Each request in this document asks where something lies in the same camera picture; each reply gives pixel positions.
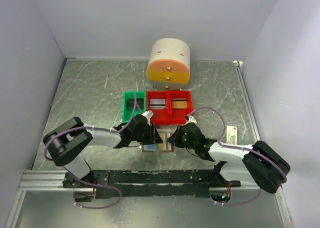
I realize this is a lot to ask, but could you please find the silver card in bin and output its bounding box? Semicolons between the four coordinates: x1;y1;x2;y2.
148;98;167;110

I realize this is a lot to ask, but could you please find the red bin middle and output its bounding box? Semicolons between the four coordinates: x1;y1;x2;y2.
146;91;171;125

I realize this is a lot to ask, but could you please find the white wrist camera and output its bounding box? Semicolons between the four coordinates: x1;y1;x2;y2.
184;115;197;125
141;110;154;125

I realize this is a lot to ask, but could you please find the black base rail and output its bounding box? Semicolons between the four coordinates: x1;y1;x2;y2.
62;169;242;203

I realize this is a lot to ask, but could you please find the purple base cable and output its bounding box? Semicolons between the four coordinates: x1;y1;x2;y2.
214;187;262;207
63;165;123;210

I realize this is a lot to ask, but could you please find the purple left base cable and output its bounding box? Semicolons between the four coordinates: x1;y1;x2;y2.
63;165;123;210

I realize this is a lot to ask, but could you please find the black VIP credit card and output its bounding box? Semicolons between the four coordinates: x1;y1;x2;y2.
125;98;144;110

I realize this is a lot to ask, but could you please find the red bin right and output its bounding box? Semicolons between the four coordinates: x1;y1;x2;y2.
169;90;194;125

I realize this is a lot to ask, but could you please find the red bin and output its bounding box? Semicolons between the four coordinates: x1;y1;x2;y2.
169;90;194;125
146;91;171;125

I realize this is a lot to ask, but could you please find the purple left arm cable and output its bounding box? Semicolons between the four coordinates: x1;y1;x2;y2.
43;93;146;162

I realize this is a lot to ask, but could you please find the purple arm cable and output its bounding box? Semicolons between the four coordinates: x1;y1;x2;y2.
43;93;146;162
184;106;288;185

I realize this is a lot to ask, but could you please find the white small card box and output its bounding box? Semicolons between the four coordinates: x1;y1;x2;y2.
226;125;238;145

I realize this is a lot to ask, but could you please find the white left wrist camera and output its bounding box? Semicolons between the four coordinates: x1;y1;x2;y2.
141;110;154;125

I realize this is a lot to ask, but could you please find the gold card in bin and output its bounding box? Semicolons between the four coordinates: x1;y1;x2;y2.
171;98;188;109

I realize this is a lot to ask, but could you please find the white round drawer cabinet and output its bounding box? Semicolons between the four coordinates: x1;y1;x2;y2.
146;38;191;90

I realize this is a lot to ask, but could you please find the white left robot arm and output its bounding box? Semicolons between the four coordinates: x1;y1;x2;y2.
43;110;163;188

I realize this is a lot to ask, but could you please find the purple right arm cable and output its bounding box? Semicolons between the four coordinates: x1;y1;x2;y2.
184;106;288;185

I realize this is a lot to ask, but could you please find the gold striped credit card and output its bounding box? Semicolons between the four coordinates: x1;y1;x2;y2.
158;132;174;152

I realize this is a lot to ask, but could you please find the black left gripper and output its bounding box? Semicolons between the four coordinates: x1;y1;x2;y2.
131;122;164;145

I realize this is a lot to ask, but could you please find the green bin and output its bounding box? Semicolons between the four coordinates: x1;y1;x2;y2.
122;91;147;123

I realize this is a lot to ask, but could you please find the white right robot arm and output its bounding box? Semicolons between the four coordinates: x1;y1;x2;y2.
167;122;291;194

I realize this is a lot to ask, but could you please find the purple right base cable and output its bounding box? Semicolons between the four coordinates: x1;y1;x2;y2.
214;187;262;207

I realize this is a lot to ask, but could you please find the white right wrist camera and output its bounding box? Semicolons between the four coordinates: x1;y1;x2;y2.
184;115;197;125

